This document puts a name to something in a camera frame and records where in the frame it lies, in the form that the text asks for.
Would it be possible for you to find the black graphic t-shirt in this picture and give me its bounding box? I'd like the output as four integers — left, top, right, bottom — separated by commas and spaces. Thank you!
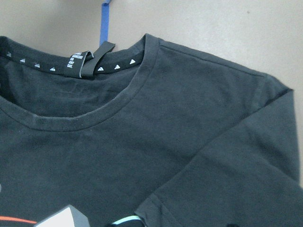
0, 34, 303, 227

